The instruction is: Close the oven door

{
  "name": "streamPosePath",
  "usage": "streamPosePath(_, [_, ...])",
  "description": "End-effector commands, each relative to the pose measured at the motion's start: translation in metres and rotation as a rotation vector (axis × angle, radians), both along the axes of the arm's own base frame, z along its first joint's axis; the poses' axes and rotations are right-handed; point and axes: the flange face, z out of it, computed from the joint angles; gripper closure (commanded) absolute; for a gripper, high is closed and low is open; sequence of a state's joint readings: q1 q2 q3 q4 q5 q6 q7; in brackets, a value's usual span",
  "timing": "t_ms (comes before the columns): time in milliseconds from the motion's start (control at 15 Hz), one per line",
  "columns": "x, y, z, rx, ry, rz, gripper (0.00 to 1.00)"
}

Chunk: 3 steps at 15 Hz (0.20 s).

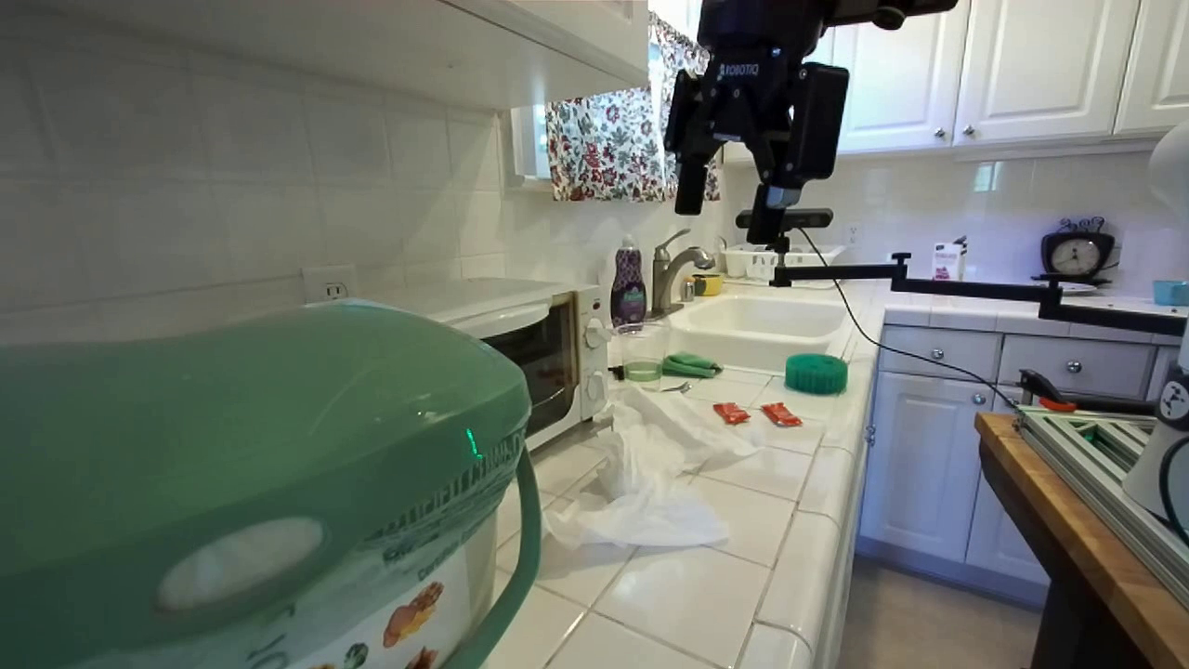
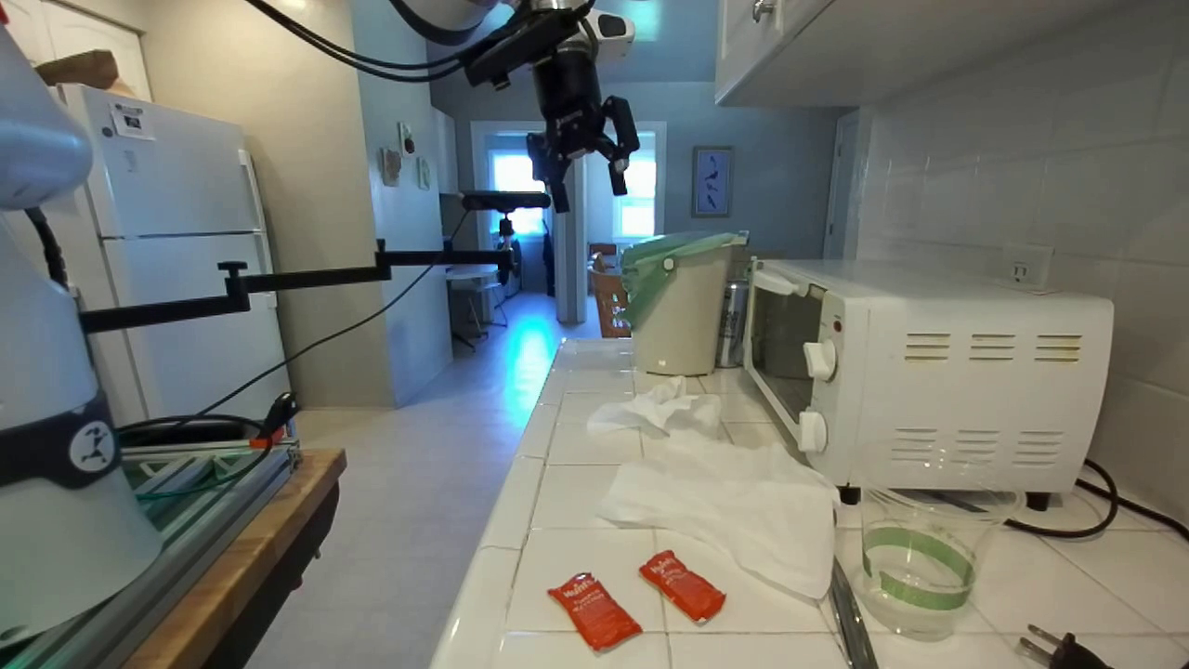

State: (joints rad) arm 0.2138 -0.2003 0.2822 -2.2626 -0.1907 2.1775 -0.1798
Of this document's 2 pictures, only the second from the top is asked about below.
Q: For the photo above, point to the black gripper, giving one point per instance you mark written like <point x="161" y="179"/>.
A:
<point x="572" y="107"/>

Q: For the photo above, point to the black mounted camera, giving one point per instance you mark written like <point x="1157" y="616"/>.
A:
<point x="505" y="197"/>

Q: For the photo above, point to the red sauce packet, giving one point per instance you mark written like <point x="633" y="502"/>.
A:
<point x="680" y="585"/>
<point x="594" y="610"/>

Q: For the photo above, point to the green plastic container lid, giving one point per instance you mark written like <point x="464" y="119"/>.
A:
<point x="680" y="302"/>

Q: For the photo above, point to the blue framed wall picture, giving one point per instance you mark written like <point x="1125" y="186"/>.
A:
<point x="711" y="185"/>

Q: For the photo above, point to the translucent white plastic bag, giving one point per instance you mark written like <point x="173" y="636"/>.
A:
<point x="729" y="523"/>

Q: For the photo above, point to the white paper fridge note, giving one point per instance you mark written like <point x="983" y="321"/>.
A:
<point x="130" y="119"/>

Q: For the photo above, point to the white refrigerator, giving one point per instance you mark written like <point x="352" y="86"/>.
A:
<point x="188" y="245"/>

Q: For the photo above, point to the wooden table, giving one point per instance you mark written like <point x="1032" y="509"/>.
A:
<point x="234" y="570"/>

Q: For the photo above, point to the black power plug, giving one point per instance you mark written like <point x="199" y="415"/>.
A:
<point x="1063" y="648"/>

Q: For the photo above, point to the white toaster oven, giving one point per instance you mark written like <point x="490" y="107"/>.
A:
<point x="966" y="373"/>

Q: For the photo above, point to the white wall outlet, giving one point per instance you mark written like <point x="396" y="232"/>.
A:
<point x="1025" y="269"/>

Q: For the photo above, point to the black orange clamp tool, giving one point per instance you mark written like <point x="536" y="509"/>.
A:
<point x="199" y="429"/>

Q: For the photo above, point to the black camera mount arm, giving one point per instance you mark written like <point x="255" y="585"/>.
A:
<point x="308" y="281"/>

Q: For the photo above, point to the brown cardboard box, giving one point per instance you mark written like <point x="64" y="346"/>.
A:
<point x="80" y="67"/>

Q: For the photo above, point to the white wall cabinet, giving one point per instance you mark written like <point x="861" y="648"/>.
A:
<point x="868" y="42"/>

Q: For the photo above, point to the crumpled white paper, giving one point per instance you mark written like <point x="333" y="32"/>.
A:
<point x="656" y="411"/>

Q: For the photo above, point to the brown wooden chair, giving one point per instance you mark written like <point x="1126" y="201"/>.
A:
<point x="607" y="299"/>

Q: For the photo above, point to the clear green-banded plastic container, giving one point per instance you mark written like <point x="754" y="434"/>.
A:
<point x="916" y="561"/>

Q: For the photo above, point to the aluminium rail frame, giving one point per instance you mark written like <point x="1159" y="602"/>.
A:
<point x="188" y="497"/>

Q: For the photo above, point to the white oven knob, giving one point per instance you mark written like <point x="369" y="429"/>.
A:
<point x="812" y="434"/>
<point x="820" y="358"/>

